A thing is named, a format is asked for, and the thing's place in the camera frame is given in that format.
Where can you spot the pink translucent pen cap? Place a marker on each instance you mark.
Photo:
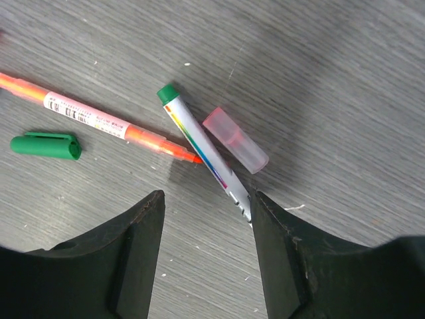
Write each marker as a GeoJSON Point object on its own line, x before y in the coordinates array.
{"type": "Point", "coordinates": [235, 140]}

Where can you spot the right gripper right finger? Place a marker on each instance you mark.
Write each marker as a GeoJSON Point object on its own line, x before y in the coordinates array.
{"type": "Point", "coordinates": [309, 273]}

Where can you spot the orange white marker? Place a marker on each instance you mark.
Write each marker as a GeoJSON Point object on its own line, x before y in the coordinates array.
{"type": "Point", "coordinates": [96, 118]}

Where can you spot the dark green pen cap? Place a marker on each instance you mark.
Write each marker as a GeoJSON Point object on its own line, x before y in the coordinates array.
{"type": "Point", "coordinates": [61, 146]}

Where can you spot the white marker green end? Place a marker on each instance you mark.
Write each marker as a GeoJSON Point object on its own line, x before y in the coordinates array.
{"type": "Point", "coordinates": [190, 128]}

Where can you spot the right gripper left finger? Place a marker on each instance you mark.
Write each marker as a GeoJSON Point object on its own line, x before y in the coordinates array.
{"type": "Point", "coordinates": [107, 272]}

